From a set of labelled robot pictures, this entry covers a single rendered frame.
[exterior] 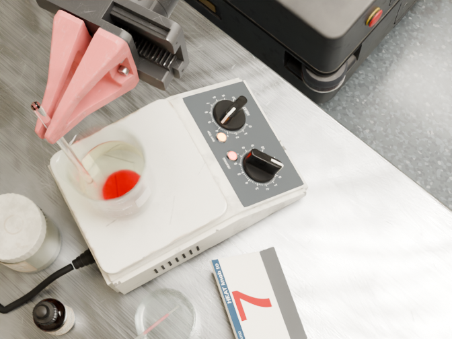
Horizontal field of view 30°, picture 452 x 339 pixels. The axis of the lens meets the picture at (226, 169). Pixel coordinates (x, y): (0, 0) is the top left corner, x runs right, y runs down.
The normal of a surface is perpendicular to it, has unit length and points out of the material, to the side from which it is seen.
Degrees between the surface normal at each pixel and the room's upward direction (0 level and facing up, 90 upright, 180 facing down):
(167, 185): 0
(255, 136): 30
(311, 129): 0
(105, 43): 21
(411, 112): 0
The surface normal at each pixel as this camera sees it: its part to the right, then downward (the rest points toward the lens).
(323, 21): -0.04, -0.27
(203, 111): 0.40, -0.47
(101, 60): -0.21, 0.06
